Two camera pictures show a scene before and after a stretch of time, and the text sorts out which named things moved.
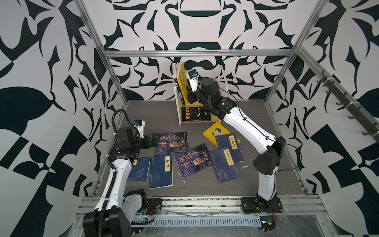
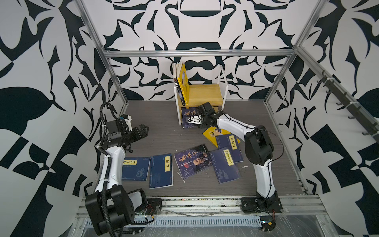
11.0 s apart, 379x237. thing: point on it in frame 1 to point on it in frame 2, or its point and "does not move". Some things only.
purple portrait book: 170,142 to 186,113
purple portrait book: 194,160 does not move
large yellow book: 182,81 does not move
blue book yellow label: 224,165 does not move
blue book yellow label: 161,171 does not move
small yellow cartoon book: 216,129 does not move
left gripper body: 137,143 to 131,136
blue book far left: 139,169 does not move
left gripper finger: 154,138 to 143,131
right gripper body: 200,96 to 205,119
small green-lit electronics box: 268,223 does not move
